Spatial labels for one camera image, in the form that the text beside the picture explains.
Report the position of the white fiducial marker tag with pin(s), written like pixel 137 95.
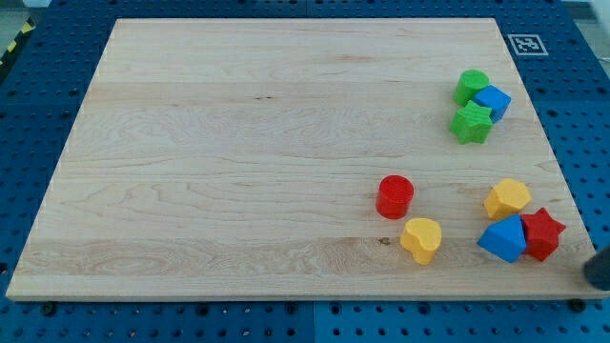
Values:
pixel 526 44

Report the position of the red cylinder block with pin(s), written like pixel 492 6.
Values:
pixel 394 196

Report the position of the green star block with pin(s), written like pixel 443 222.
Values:
pixel 472 123

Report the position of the yellow hexagon block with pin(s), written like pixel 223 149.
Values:
pixel 507 197

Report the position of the wooden board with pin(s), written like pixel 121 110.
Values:
pixel 240 159

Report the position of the blue cube block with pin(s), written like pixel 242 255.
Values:
pixel 495 99

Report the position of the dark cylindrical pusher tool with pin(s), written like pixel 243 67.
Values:
pixel 596 270

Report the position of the blue triangle block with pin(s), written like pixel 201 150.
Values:
pixel 505 238

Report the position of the yellow heart block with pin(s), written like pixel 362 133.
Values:
pixel 422 238

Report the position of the green cylinder block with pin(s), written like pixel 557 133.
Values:
pixel 469 84

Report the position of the red star block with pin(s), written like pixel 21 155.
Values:
pixel 542 233

